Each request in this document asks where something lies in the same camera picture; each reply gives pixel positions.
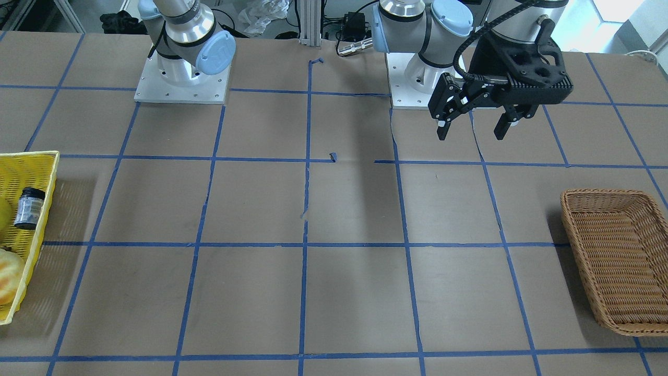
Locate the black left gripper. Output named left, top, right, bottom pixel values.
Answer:
left=428, top=18, right=574, bottom=141

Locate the brown wicker basket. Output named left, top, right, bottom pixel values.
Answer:
left=560, top=189, right=667, bottom=336

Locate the small dark glass bottle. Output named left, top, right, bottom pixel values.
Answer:
left=14, top=186, right=46, bottom=230

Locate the aluminium frame post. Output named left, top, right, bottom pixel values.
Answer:
left=295, top=1, right=324, bottom=49

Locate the black power brick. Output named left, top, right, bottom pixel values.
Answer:
left=340, top=12, right=367, bottom=42

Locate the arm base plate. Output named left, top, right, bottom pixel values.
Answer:
left=386, top=53, right=461, bottom=110
left=134, top=53, right=231, bottom=105

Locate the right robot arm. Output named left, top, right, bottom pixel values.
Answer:
left=138, top=1, right=236, bottom=87

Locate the yellow plastic basket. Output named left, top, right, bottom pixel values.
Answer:
left=1, top=150, right=61, bottom=325

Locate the toy croissant bread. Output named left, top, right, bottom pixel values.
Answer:
left=1, top=250, right=25, bottom=305

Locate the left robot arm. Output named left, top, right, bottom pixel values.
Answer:
left=372, top=1, right=574, bottom=140

